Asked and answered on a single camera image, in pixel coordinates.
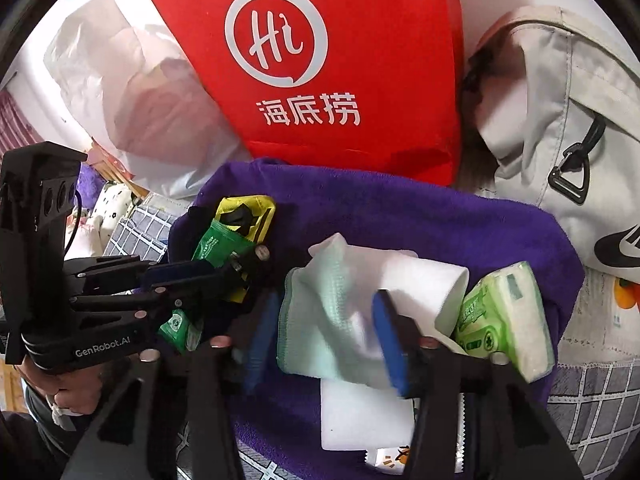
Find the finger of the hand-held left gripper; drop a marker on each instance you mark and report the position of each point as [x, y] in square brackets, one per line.
[175, 272]
[190, 297]

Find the green tissue pack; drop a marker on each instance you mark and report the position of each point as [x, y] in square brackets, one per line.
[505, 310]

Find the purple towel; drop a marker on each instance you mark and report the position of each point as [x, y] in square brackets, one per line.
[400, 220]

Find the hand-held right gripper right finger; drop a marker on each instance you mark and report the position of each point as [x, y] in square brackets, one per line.
[392, 340]

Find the person's left hand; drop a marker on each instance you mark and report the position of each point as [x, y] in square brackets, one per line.
[65, 390]

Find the beige sling bag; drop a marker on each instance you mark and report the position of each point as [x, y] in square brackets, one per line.
[565, 135]

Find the white green-edged cloth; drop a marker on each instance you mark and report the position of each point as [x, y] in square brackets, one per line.
[330, 315]

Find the white black patterned pillow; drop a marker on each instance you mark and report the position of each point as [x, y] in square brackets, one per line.
[112, 207]

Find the striped pink curtain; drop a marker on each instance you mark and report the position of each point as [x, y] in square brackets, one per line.
[12, 125]

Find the white plastic shopping bag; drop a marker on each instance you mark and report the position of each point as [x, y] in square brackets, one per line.
[140, 105]

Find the person's left forearm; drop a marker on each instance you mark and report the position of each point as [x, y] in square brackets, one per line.
[30, 440]

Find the white orange printed cloth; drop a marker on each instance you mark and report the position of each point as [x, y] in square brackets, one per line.
[612, 310]

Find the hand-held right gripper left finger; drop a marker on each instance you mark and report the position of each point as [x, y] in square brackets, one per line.
[260, 345]

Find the red paper bag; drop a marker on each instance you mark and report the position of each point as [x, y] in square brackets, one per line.
[320, 60]

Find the purple plush toy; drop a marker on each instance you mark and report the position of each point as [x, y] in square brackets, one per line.
[89, 182]

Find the yellow black mesh pouch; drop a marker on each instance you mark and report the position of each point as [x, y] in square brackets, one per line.
[250, 215]

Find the white tomato snack packet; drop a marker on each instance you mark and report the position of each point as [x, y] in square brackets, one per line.
[365, 415]

